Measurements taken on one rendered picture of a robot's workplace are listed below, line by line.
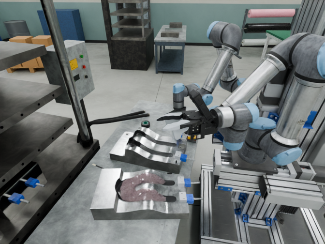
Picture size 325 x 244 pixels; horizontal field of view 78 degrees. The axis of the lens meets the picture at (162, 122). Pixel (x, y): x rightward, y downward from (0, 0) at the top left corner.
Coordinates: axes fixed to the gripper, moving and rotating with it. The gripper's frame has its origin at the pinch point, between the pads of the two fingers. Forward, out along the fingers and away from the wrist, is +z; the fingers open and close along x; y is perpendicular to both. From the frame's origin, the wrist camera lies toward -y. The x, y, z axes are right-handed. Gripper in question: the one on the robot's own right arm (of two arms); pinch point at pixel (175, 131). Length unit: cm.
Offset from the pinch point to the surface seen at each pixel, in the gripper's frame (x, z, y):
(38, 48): -27, -61, -71
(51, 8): -22, -80, -60
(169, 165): -25.3, 10.0, 2.2
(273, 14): 556, -55, 145
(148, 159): -25.5, 7.7, -12.5
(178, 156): -20.8, 5.1, 6.9
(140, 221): -61, 20, -5
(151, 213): -59, 14, 1
